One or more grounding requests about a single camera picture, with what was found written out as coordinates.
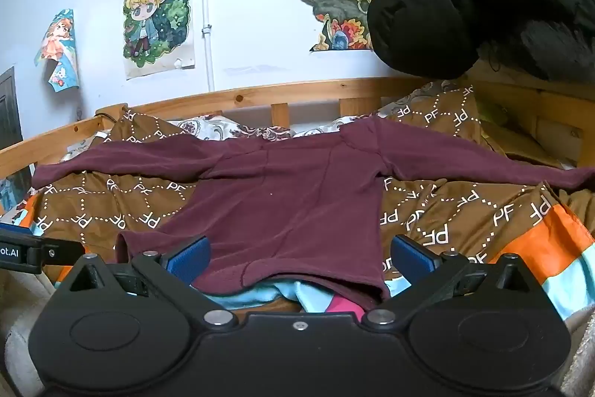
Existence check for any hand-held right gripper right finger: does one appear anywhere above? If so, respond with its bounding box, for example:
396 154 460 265
363 234 543 331

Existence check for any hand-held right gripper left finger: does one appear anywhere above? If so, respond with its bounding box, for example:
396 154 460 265
60 234 236 331

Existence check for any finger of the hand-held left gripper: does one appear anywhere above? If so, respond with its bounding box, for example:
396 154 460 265
41 240 87 264

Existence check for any maroon long-sleeve shirt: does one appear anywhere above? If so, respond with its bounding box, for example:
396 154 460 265
32 115 595 311

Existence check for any beige fuzzy blanket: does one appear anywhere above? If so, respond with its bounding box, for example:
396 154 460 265
0 269 63 397

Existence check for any pink cloth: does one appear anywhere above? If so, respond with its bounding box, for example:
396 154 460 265
324 292 369 320

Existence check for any light blue cloth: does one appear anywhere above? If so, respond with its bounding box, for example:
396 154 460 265
203 278 336 314

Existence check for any brown printed blanket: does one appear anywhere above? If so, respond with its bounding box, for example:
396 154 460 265
0 81 595 323

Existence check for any dark door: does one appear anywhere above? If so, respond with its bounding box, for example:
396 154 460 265
0 66 24 145

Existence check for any wooden bed frame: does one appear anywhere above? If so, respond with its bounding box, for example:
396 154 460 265
0 74 595 181

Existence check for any curled small wall poster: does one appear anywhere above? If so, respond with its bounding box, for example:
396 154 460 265
33 9 80 93

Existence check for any white wall pipe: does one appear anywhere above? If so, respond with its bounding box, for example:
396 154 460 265
201 0 216 93

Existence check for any blond figure wall poster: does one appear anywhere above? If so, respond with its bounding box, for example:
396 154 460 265
122 0 196 80

